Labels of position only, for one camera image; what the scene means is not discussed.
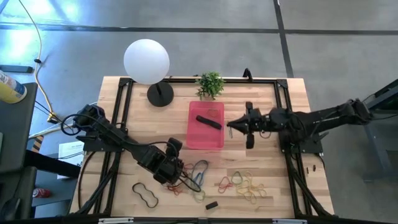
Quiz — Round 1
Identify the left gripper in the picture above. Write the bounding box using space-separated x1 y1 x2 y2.
149 137 203 194

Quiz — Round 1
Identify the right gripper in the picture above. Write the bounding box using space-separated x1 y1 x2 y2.
226 101 273 150

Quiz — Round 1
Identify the red rubber band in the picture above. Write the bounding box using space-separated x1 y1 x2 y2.
165 182 187 197
217 175 234 194
182 162 196 175

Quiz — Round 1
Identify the long black wide rubber band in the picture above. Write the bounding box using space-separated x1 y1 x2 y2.
195 114 223 131

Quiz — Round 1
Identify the thin black rubber band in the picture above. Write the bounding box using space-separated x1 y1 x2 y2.
131 182 160 209

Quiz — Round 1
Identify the pink translucent plastic bin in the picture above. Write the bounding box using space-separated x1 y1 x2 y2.
185 100 226 151

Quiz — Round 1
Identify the small green potted plant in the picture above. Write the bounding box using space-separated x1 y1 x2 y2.
195 70 226 101

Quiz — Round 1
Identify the white globe table lamp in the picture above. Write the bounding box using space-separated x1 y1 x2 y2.
123 38 175 108

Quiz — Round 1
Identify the white paper sheet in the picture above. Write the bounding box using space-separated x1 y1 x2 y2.
57 141 85 180

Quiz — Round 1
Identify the grey metal stand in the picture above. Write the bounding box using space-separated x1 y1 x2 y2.
344 78 398 183

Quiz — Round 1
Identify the red drink can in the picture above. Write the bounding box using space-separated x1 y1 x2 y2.
32 187 53 199

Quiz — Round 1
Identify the black side table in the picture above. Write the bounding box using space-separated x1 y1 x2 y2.
0 82 81 222

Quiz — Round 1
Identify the yellow wipes canister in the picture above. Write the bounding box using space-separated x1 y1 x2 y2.
0 70 28 105

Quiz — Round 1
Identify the black power strip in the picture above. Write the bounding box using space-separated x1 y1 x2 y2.
0 64 34 74

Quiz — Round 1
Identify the black aluminium table frame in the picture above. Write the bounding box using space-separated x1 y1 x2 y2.
68 76 336 218

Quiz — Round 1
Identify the black clamp bracket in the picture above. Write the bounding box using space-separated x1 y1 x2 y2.
242 67 254 82

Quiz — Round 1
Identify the silver metal bracket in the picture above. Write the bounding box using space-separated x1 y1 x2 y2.
272 218 308 224
98 217 135 224

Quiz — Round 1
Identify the white cable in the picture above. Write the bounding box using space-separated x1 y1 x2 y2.
27 123 78 139

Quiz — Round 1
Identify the yellow cable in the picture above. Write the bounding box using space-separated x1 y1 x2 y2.
17 0 58 123

